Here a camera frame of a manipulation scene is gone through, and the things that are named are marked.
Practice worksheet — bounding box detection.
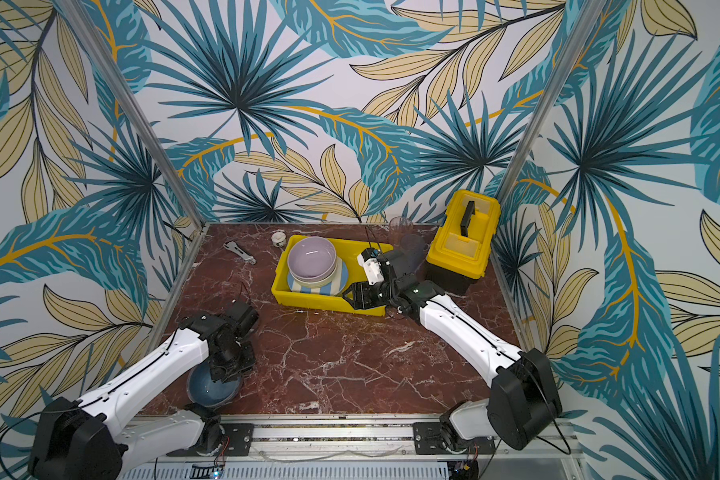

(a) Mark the dark blue bowl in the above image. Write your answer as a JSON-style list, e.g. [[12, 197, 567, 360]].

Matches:
[[187, 362, 242, 408]]

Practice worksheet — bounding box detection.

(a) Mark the light green bowl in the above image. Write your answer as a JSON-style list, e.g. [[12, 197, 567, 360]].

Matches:
[[288, 266, 341, 288]]

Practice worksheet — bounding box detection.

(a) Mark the lilac bowl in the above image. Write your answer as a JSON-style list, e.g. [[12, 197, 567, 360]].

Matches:
[[287, 237, 338, 279]]

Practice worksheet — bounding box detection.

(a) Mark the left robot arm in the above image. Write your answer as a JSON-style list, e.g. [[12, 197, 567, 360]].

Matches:
[[27, 300, 259, 479]]

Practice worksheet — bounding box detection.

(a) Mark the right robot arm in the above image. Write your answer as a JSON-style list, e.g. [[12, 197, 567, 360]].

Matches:
[[342, 248, 563, 452]]

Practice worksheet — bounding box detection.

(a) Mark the yellow plastic bin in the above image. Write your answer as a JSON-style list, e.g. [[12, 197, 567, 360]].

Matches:
[[271, 235, 396, 318]]

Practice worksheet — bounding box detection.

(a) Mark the grey translucent cup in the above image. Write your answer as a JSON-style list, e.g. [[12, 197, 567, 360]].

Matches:
[[399, 233, 428, 273]]

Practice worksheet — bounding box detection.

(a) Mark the clear pink cup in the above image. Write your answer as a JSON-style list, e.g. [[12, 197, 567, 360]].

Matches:
[[388, 216, 414, 244]]

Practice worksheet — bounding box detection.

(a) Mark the yellow black toolbox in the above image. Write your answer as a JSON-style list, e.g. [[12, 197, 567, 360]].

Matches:
[[425, 190, 501, 295]]

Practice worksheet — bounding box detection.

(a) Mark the silver metal bottle opener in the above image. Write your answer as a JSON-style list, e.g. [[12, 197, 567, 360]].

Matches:
[[223, 240, 257, 265]]

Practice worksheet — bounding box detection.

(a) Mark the small white jar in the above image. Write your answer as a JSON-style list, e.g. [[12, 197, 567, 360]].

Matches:
[[271, 231, 288, 248]]

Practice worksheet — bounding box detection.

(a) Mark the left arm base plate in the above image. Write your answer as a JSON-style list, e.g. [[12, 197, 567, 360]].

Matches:
[[167, 423, 254, 460]]

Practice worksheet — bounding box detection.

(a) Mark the aluminium frame rail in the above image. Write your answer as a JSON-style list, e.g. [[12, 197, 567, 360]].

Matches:
[[65, 413, 589, 480]]

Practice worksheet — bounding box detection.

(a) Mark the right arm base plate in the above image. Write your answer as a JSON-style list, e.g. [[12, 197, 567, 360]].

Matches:
[[412, 422, 496, 455]]

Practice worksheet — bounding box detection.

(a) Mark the right aluminium corner post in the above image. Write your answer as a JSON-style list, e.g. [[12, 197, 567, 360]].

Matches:
[[497, 0, 605, 204]]

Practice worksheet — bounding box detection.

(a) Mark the aluminium corner post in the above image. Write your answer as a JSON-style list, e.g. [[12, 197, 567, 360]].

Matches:
[[58, 0, 206, 230], [497, 0, 605, 204]]

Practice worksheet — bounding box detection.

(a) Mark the left aluminium corner post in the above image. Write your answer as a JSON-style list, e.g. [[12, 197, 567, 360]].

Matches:
[[58, 0, 206, 230]]

